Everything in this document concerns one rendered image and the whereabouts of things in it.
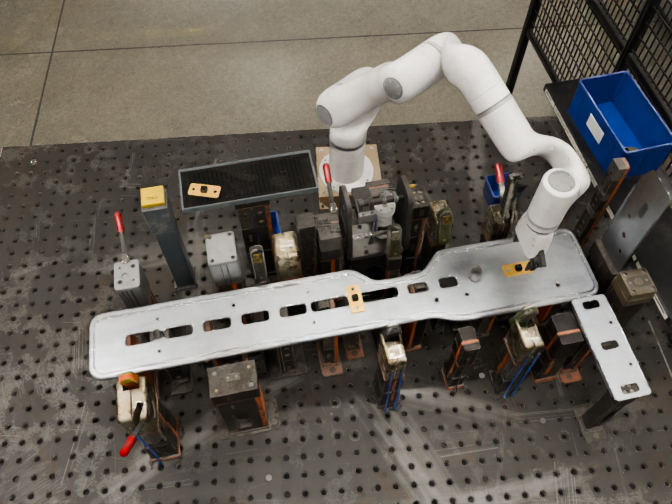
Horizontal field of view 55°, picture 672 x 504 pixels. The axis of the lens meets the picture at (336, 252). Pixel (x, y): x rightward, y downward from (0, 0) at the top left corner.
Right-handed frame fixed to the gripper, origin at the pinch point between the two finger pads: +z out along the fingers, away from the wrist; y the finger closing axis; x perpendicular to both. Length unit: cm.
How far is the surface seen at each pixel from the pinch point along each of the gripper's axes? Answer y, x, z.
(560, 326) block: 18.6, 5.9, 9.9
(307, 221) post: -21, -55, -1
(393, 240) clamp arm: -12.1, -33.1, 2.2
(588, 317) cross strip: 18.4, 13.2, 7.8
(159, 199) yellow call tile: -32, -94, -7
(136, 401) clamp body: 19, -104, 3
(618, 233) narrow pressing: -0.2, 26.6, -1.1
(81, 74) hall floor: -220, -152, 113
